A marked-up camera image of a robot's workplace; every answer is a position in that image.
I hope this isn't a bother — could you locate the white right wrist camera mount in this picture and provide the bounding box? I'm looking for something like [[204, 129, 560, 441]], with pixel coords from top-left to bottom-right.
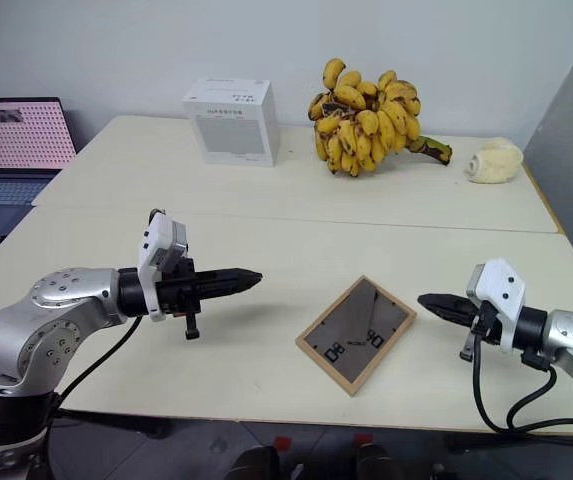
[[465, 258, 528, 354]]

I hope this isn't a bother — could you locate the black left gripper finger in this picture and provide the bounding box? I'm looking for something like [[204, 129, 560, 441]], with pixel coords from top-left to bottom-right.
[[200, 277, 264, 298], [200, 266, 264, 285]]

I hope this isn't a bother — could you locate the yellow banana bunch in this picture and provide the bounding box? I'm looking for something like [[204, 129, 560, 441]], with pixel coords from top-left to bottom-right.
[[307, 57, 454, 178]]

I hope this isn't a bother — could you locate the wooden framed square clock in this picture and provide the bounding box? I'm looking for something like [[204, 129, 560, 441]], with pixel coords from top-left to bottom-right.
[[294, 274, 418, 398]]

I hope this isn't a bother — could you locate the dark rounded shape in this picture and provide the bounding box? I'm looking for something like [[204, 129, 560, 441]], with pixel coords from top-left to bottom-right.
[[354, 441, 393, 480], [225, 443, 283, 480]]

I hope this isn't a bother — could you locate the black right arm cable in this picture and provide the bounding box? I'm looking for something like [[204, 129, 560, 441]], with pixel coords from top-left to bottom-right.
[[471, 333, 573, 436]]

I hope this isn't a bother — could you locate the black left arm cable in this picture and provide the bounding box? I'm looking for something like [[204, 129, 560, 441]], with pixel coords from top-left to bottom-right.
[[57, 315, 143, 417]]

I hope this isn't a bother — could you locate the grey partition panel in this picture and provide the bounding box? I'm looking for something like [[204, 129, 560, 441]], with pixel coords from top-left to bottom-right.
[[521, 19, 573, 307]]

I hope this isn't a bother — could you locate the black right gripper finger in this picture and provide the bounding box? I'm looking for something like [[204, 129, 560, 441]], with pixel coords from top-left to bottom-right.
[[417, 292, 473, 310], [417, 300, 475, 329]]

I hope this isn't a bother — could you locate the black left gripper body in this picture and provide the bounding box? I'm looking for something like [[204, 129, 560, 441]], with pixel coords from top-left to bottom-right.
[[155, 258, 204, 342]]

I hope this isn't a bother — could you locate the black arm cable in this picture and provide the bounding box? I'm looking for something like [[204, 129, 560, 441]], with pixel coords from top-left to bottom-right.
[[471, 333, 573, 436], [57, 315, 143, 417]]

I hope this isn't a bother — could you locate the open laptop computer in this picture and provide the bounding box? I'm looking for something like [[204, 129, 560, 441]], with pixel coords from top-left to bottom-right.
[[0, 96, 79, 239]]

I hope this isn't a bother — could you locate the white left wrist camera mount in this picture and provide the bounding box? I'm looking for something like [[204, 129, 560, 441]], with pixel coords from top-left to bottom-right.
[[137, 208, 190, 323]]

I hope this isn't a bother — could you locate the white cardboard box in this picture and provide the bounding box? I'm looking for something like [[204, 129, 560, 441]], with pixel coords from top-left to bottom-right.
[[181, 77, 281, 168]]

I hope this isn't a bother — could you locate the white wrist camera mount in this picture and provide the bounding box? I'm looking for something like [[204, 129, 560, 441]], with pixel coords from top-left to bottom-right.
[[465, 258, 528, 354], [137, 208, 190, 323]]

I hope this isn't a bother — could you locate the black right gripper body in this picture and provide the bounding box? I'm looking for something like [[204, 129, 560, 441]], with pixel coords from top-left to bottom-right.
[[459, 298, 502, 363]]

